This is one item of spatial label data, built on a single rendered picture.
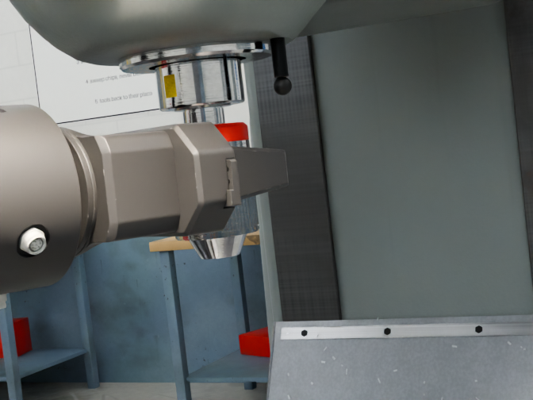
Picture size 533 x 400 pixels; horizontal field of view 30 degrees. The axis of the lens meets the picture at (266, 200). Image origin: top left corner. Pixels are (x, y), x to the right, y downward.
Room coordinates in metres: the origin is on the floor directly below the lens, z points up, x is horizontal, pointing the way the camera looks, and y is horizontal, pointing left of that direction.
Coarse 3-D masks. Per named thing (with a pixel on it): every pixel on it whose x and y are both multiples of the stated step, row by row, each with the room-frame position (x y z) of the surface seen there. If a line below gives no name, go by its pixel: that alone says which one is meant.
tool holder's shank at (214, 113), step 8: (216, 104) 0.54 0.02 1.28; (224, 104) 0.54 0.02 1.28; (184, 112) 0.55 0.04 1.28; (192, 112) 0.54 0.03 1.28; (200, 112) 0.54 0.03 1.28; (208, 112) 0.54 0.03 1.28; (216, 112) 0.54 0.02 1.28; (184, 120) 0.55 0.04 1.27; (192, 120) 0.54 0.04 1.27; (200, 120) 0.54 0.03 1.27; (208, 120) 0.54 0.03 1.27; (216, 120) 0.54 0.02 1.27; (224, 120) 0.55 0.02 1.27
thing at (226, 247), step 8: (192, 240) 0.54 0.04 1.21; (200, 240) 0.54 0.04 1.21; (208, 240) 0.54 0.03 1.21; (216, 240) 0.54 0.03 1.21; (224, 240) 0.54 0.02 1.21; (232, 240) 0.54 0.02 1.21; (240, 240) 0.54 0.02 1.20; (200, 248) 0.54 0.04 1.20; (208, 248) 0.54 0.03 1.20; (216, 248) 0.54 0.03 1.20; (224, 248) 0.54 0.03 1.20; (232, 248) 0.54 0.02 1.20; (240, 248) 0.55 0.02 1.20; (200, 256) 0.55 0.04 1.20; (208, 256) 0.54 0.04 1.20; (216, 256) 0.54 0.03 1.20; (224, 256) 0.54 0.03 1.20
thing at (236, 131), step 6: (216, 126) 0.53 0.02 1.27; (222, 126) 0.53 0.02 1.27; (228, 126) 0.53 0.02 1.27; (234, 126) 0.54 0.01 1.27; (240, 126) 0.54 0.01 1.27; (246, 126) 0.55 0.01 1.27; (222, 132) 0.53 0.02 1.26; (228, 132) 0.53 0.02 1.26; (234, 132) 0.54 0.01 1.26; (240, 132) 0.54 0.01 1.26; (246, 132) 0.55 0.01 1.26; (228, 138) 0.53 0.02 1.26; (234, 138) 0.54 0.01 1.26; (240, 138) 0.54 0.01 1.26; (246, 138) 0.54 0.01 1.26
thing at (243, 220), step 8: (232, 144) 0.53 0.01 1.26; (240, 144) 0.54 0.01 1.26; (248, 144) 0.55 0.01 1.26; (248, 200) 0.54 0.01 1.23; (240, 208) 0.53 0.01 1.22; (248, 208) 0.54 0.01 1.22; (256, 208) 0.55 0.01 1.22; (232, 216) 0.53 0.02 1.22; (240, 216) 0.53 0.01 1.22; (248, 216) 0.54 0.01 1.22; (256, 216) 0.55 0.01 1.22; (232, 224) 0.53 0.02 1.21; (240, 224) 0.53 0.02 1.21; (248, 224) 0.54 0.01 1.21; (256, 224) 0.55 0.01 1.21; (216, 232) 0.53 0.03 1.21; (224, 232) 0.53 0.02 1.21; (232, 232) 0.53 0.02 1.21; (240, 232) 0.53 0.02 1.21; (248, 232) 0.54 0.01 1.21; (184, 240) 0.54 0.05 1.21
